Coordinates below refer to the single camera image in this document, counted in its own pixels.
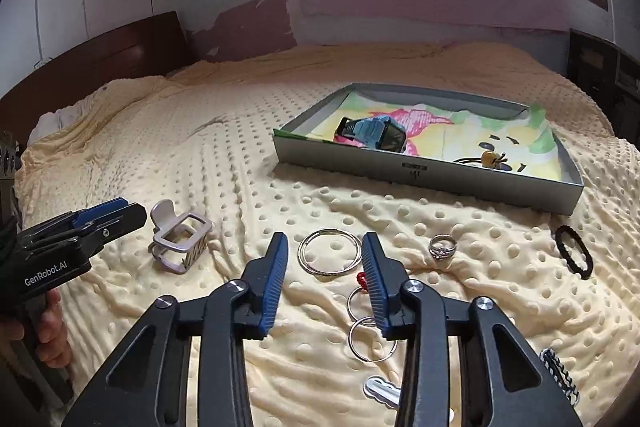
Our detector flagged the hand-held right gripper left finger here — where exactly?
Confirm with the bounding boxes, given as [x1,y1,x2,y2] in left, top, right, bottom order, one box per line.
[60,232,290,427]

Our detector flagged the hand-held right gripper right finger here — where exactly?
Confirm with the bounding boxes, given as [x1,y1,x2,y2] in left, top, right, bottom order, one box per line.
[361,232,586,427]

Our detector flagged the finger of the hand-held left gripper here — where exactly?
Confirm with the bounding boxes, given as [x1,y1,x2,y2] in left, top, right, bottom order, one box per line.
[22,198,130,240]
[30,203,148,258]

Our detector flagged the silver key ring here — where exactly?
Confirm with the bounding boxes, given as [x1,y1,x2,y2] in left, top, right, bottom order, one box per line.
[347,288,377,325]
[349,318,398,362]

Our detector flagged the silver bangle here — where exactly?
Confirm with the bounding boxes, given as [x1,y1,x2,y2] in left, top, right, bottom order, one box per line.
[298,229,362,278]

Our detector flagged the silver finger ring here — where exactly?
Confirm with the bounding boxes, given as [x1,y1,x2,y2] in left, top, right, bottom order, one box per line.
[429,234,458,261]

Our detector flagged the small white clip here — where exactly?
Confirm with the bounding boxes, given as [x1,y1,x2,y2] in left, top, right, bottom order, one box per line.
[363,375,401,408]

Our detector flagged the shallow grey cardboard box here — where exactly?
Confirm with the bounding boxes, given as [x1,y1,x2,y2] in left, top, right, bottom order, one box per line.
[272,82,585,216]

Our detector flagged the black white braided bracelet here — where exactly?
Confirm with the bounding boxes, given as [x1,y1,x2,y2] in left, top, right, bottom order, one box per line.
[540,348,581,408]

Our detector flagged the black hair tie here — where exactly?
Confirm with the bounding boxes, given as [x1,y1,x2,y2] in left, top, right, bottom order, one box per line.
[555,225,595,278]

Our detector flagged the person's left hand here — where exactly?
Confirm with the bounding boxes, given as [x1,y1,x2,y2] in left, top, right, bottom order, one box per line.
[37,289,69,352]

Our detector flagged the white pillow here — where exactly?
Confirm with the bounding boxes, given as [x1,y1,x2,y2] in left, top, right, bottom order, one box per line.
[27,107,91,145]

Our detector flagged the wooden headboard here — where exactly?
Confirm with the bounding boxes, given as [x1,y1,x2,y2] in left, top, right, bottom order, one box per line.
[0,11,196,142]

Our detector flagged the blue wrist watch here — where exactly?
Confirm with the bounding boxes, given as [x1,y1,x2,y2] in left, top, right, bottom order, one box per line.
[332,116,408,154]

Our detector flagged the dark wooden desk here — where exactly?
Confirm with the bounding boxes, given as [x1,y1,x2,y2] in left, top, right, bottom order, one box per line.
[567,29,640,132]

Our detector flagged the yellow pendant on cord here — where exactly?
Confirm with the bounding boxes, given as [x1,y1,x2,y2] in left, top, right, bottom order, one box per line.
[452,149,511,170]

